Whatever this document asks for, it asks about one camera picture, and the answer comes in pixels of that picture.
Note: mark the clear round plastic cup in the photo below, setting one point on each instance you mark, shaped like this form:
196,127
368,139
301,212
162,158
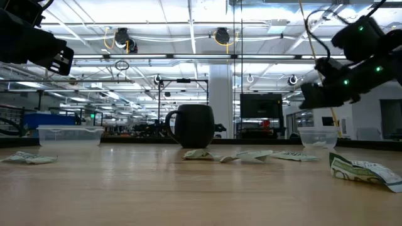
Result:
318,136

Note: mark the large green white packet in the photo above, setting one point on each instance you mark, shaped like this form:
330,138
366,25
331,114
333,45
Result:
361,171

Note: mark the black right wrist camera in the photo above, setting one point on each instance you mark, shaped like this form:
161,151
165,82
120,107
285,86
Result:
329,70

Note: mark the small dark wall screen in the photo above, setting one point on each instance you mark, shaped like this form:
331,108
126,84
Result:
328,121

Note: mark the blue storage bin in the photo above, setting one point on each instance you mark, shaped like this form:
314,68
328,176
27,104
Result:
47,120

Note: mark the clear rectangular plastic container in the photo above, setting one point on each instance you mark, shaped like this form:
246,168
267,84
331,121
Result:
70,135

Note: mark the yellow diagonal pole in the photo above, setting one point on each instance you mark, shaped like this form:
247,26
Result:
334,120

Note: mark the white building pillar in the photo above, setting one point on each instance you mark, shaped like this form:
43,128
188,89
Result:
220,100

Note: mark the thin black vertical pole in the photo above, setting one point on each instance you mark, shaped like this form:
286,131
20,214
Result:
234,69
241,69

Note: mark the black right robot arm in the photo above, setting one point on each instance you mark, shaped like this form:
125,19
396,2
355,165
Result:
373,72

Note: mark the long horizontal light bar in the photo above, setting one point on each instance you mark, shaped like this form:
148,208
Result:
201,56

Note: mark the red background object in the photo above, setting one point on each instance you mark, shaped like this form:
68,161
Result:
265,123

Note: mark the black metal frame rig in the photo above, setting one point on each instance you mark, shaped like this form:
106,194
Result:
183,81

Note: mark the black monitor screen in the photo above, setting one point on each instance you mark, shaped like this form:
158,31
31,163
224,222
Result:
260,106

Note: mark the black ceramic mug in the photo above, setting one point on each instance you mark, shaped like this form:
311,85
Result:
194,125

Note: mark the green white paper packet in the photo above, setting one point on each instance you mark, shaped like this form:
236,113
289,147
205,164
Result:
29,158
248,155
295,156
199,154

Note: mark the grey door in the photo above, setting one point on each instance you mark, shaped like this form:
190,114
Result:
391,119

